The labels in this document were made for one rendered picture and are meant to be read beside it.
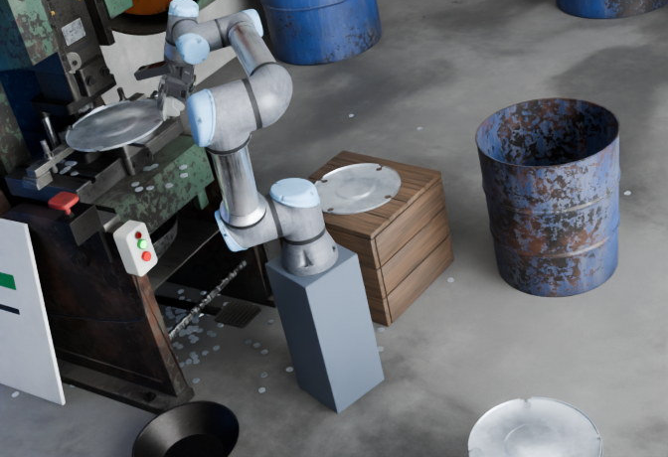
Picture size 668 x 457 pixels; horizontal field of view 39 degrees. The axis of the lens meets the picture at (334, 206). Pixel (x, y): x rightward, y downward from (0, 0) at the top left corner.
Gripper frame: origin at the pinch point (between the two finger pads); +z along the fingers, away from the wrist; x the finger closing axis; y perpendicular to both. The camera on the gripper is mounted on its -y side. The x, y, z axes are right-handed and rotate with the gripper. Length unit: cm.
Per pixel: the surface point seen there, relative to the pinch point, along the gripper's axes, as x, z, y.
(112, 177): -10.6, 17.8, -8.5
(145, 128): -4.4, 2.9, -2.8
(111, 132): -6.4, 6.1, -11.6
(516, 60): 193, 41, 103
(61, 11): -1.3, -22.9, -30.5
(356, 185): 30, 23, 56
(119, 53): 154, 78, -72
